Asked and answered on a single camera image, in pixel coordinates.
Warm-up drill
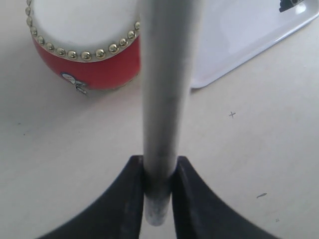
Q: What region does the white drumstick with ball tip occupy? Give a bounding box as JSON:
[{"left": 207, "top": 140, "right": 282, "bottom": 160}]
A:
[{"left": 140, "top": 0, "right": 204, "bottom": 227}]

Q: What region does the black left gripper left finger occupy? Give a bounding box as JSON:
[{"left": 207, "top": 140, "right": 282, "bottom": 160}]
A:
[{"left": 42, "top": 155, "right": 144, "bottom": 239}]

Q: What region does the small red drum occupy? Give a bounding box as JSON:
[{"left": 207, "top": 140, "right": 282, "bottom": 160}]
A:
[{"left": 25, "top": 0, "right": 140, "bottom": 94}]

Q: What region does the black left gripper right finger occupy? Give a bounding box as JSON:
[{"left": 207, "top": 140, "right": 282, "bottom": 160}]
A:
[{"left": 171, "top": 156, "right": 274, "bottom": 239}]

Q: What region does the white plastic tray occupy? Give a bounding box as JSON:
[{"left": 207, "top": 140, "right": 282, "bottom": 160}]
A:
[{"left": 191, "top": 0, "right": 319, "bottom": 89}]

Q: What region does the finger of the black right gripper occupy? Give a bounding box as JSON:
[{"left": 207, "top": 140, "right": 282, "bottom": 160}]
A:
[{"left": 279, "top": 0, "right": 304, "bottom": 12}]

